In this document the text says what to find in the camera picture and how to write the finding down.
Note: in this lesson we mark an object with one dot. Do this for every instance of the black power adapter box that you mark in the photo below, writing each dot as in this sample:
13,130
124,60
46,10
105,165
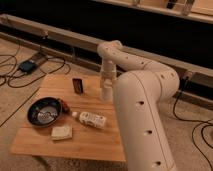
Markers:
27,66

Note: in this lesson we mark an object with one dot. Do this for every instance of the white plastic bottle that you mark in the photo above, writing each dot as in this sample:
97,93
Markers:
90,119

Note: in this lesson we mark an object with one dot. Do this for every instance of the wooden folding table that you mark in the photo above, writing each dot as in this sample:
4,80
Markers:
86,142

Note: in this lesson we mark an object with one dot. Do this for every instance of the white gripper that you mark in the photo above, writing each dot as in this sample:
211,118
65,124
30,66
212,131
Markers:
108,74

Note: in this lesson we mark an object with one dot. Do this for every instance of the dark rectangular eraser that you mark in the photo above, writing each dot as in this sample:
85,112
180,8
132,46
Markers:
78,85

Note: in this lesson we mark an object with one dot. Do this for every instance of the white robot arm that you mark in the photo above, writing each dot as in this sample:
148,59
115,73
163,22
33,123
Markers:
139,84

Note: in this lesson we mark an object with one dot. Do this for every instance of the black frying pan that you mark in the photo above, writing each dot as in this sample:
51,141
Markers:
46,111

